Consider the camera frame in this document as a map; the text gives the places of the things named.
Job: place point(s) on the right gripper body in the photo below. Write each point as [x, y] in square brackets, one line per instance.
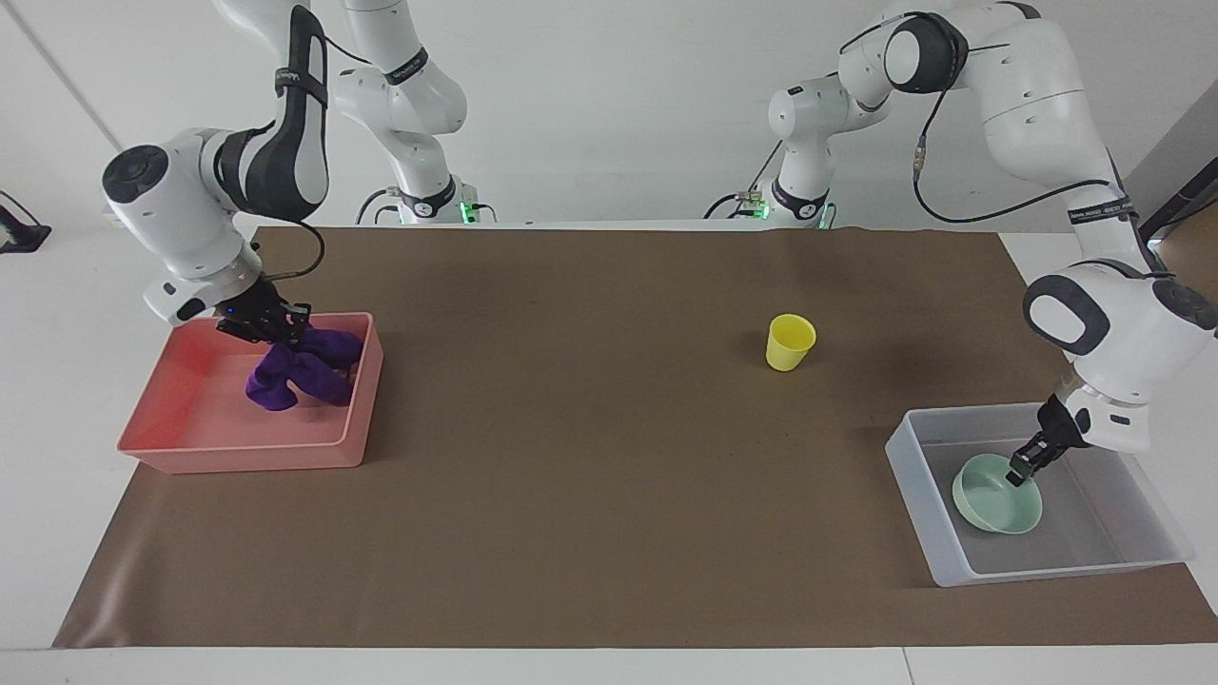
[255, 309]

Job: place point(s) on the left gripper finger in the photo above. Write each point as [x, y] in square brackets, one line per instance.
[1041, 455]
[1018, 470]

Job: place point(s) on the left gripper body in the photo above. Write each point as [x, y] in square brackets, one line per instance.
[1062, 420]

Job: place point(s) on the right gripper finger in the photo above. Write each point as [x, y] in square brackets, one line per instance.
[282, 341]
[299, 316]

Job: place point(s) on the purple cloth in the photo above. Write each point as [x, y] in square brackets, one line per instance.
[303, 373]

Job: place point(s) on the light green bowl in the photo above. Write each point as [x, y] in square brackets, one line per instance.
[994, 504]

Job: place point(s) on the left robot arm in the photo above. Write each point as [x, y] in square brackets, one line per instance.
[1042, 86]

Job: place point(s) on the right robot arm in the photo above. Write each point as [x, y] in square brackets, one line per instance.
[181, 205]

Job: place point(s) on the clear plastic bin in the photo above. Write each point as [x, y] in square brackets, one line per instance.
[1094, 533]

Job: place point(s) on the pink plastic bin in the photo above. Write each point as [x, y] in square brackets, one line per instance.
[205, 440]

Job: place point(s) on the black stand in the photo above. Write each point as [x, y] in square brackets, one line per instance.
[1180, 207]
[19, 233]

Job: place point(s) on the yellow plastic cup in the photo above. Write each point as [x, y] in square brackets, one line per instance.
[788, 344]

